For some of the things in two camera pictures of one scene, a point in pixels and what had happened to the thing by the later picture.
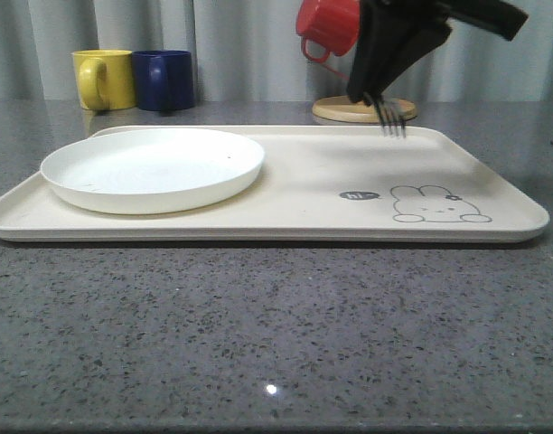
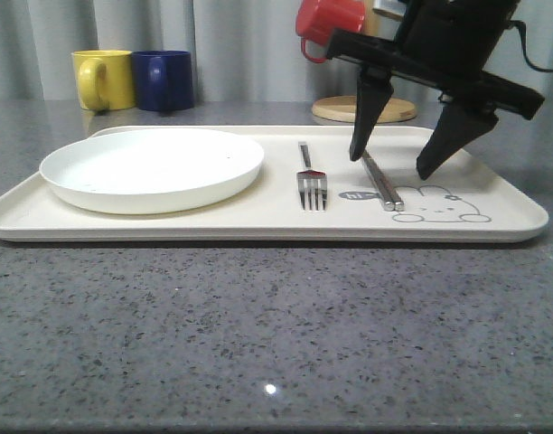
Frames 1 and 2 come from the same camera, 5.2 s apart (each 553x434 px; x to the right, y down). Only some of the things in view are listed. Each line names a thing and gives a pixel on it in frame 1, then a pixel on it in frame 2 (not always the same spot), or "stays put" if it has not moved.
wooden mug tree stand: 344,108 stays put
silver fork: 390,115 → 311,175
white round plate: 146,171 stays put
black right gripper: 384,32 → 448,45
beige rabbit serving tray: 317,184 stays put
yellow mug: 105,79 stays put
